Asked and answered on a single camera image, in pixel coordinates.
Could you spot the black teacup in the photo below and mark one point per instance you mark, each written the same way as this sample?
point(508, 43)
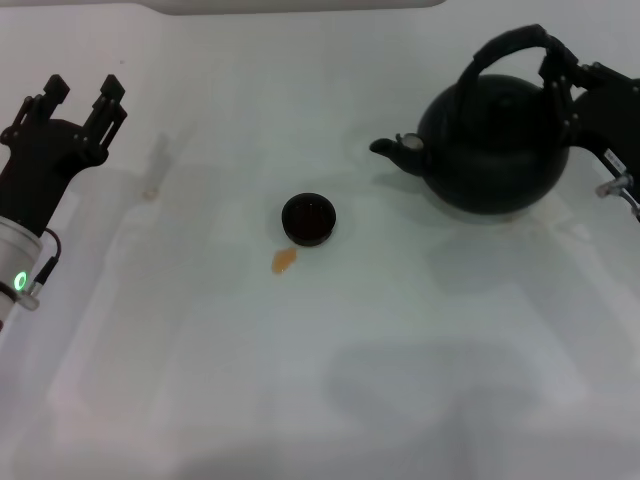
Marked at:
point(308, 220)

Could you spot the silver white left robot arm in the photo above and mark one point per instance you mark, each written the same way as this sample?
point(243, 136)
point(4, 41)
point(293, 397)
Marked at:
point(15, 255)

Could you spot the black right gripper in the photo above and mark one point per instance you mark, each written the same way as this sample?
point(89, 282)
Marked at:
point(612, 120)

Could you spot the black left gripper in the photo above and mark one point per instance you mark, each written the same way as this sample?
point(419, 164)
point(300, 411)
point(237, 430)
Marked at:
point(42, 160)

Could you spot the orange tea puddle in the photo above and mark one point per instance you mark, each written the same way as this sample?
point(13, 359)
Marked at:
point(284, 260)

